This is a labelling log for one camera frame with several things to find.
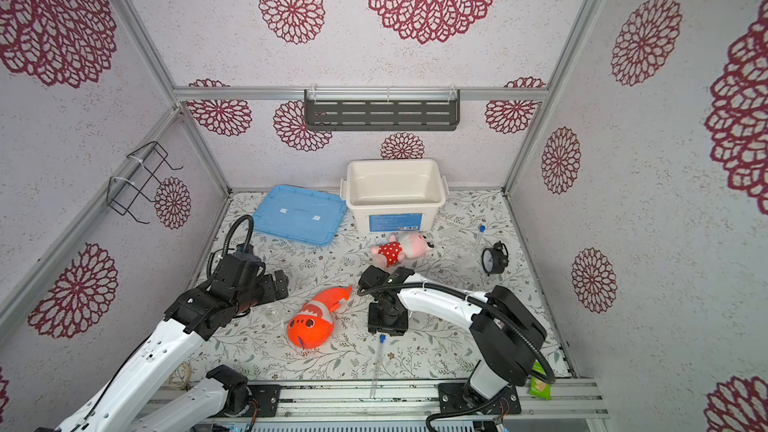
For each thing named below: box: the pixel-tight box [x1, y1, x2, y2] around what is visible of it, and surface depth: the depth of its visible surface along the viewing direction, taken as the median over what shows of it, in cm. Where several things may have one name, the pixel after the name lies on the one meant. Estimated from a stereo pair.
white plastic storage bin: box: [340, 159, 449, 233], surface depth 112 cm
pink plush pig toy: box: [371, 232, 435, 268], surface depth 98 cm
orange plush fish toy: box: [287, 286, 352, 350], surface depth 80 cm
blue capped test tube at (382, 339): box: [370, 334, 387, 398], surface depth 81 cm
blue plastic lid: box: [252, 185, 348, 246], surface depth 115 cm
